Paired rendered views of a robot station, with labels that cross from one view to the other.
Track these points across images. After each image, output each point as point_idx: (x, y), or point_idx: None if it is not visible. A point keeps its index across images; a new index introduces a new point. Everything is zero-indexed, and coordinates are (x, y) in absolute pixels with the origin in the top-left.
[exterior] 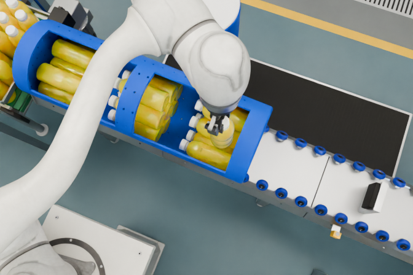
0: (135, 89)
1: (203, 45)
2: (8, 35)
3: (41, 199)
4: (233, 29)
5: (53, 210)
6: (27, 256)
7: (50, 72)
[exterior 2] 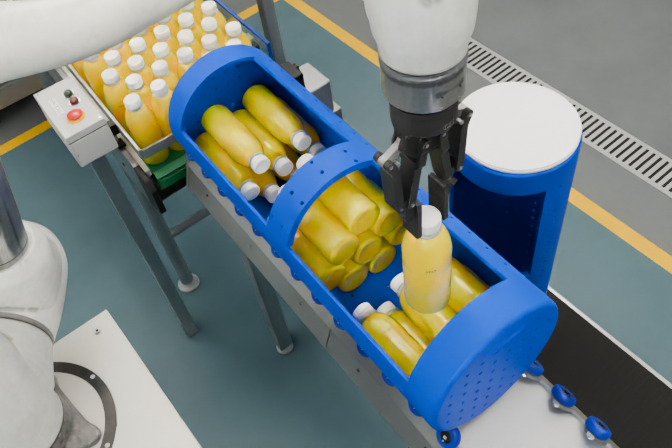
0: (325, 168)
1: None
2: None
3: (20, 30)
4: (549, 185)
5: (99, 319)
6: (4, 324)
7: (223, 117)
